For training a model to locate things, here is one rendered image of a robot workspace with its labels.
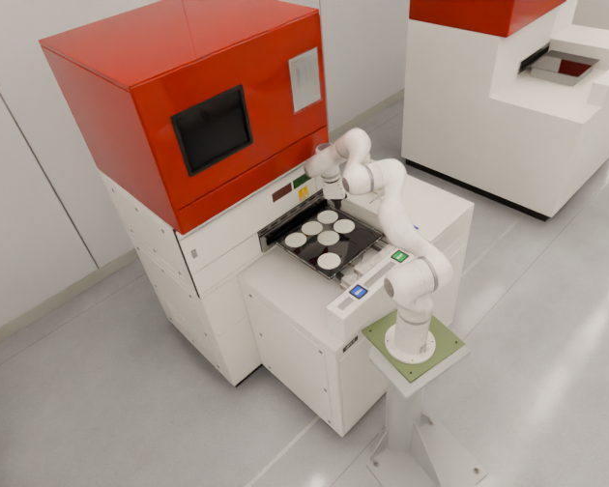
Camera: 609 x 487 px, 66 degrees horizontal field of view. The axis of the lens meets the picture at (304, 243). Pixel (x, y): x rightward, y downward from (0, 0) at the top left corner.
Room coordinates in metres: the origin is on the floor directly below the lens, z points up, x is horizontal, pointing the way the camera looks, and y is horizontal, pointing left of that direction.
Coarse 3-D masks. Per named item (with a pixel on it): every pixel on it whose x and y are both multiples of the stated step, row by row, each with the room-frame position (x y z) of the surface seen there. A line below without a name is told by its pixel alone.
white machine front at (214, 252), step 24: (264, 192) 1.68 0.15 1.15; (288, 192) 1.76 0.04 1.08; (312, 192) 1.86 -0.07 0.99; (216, 216) 1.52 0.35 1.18; (240, 216) 1.59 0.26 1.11; (264, 216) 1.66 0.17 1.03; (192, 240) 1.44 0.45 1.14; (216, 240) 1.50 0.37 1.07; (240, 240) 1.57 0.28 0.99; (192, 264) 1.42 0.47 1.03; (216, 264) 1.48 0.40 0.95; (240, 264) 1.55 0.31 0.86; (216, 288) 1.46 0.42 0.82
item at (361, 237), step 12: (312, 216) 1.78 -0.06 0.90; (300, 228) 1.70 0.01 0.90; (324, 228) 1.68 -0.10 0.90; (360, 228) 1.65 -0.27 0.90; (312, 240) 1.61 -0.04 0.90; (348, 240) 1.58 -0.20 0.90; (360, 240) 1.57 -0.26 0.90; (372, 240) 1.56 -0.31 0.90; (300, 252) 1.54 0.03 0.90; (312, 252) 1.53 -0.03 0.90; (324, 252) 1.52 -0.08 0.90; (336, 252) 1.51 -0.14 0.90; (348, 252) 1.50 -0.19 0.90; (312, 264) 1.45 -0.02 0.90
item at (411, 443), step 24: (384, 360) 0.97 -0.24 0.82; (456, 360) 0.93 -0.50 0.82; (408, 384) 0.87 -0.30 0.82; (408, 408) 0.95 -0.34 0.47; (384, 432) 1.07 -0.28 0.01; (408, 432) 0.95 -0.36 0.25; (432, 432) 1.04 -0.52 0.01; (384, 456) 0.95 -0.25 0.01; (408, 456) 0.94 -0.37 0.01; (432, 456) 0.92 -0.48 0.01; (456, 456) 0.91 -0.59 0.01; (384, 480) 0.84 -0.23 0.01; (408, 480) 0.83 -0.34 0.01; (432, 480) 0.82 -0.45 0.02; (456, 480) 0.80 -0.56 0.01
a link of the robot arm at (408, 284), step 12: (408, 264) 1.04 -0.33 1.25; (420, 264) 1.03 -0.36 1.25; (396, 276) 1.00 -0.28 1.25; (408, 276) 0.99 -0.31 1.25; (420, 276) 0.99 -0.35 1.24; (432, 276) 0.99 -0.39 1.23; (396, 288) 0.97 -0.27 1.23; (408, 288) 0.96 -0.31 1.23; (420, 288) 0.97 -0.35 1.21; (432, 288) 0.98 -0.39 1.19; (396, 300) 0.96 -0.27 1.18; (408, 300) 0.95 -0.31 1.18; (420, 300) 1.01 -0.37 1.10; (408, 312) 0.98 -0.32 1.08; (420, 312) 0.97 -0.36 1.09; (420, 324) 0.97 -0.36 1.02
